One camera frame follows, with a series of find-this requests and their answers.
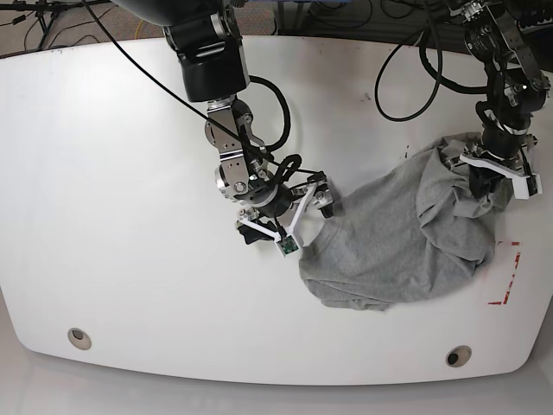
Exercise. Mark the white power strip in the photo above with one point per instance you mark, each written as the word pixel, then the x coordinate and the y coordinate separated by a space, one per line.
pixel 532 23

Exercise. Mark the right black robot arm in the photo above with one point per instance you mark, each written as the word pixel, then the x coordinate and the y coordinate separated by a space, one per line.
pixel 209 47

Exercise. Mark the black tripod stand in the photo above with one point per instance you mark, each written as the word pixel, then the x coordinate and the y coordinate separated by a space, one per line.
pixel 34 26

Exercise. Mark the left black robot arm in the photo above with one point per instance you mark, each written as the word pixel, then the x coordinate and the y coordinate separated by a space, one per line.
pixel 515 89

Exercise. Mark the table cable grommet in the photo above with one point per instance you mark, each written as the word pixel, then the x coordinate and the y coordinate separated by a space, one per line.
pixel 458 356
pixel 79 339

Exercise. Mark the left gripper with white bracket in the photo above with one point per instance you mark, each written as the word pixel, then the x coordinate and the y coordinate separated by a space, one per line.
pixel 497 157

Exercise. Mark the red tape rectangle marking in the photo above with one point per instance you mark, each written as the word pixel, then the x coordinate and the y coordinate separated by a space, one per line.
pixel 502 272

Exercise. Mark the left table cable grommet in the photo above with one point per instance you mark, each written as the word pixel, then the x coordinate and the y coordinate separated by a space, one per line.
pixel 79 339

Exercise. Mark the right table cable grommet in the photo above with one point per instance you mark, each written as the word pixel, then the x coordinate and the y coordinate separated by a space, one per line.
pixel 458 356

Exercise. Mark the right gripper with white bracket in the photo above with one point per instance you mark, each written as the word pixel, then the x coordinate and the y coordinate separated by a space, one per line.
pixel 275 215

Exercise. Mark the grey T-shirt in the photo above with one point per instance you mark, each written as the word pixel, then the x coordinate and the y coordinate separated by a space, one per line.
pixel 413 235

